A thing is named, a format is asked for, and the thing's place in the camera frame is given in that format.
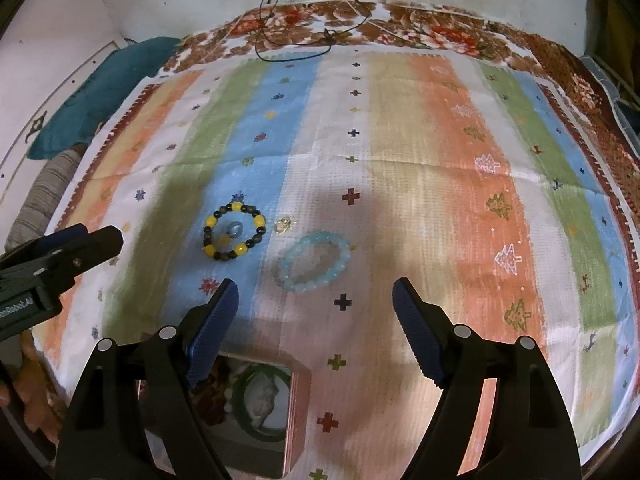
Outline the green jade bangle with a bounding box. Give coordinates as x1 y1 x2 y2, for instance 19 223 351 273
229 364 292 443

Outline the yellow black bead bracelet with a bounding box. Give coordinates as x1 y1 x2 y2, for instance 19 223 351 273
202 200 268 262

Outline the light blue bead bracelet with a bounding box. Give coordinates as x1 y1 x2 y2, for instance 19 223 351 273
275 230 353 295

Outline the pink metal jewelry box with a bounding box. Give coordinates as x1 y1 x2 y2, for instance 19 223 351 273
136 351 314 480

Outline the grey striped pillow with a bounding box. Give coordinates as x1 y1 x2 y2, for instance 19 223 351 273
4 143 88 252

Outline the white headboard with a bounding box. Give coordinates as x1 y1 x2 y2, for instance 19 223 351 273
1 37 129 203

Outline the teal pillow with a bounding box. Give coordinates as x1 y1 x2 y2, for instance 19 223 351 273
28 37 180 160

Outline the striped colourful mat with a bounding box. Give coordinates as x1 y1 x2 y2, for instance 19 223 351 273
36 48 639 479

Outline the plastic crate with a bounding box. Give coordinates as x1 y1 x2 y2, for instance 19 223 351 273
580 55 639 156

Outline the floral brown bedsheet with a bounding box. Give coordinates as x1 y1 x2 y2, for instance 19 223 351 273
162 0 639 214

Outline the black cable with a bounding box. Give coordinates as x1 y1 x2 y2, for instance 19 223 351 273
252 0 374 64

